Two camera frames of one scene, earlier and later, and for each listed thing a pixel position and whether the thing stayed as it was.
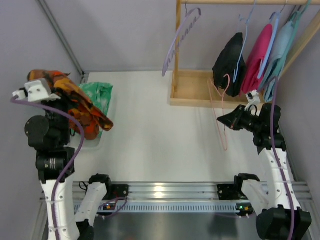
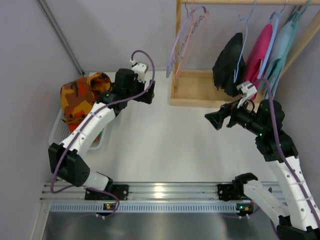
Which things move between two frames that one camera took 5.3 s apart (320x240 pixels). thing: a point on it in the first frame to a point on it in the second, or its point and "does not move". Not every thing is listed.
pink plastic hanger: x=209 y=82 to x=200 y=17
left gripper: x=55 y=100 to x=148 y=92
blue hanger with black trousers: x=244 y=42 does not move
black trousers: x=229 y=68 does not move
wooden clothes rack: x=198 y=88 does not move
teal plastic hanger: x=296 y=16 does not move
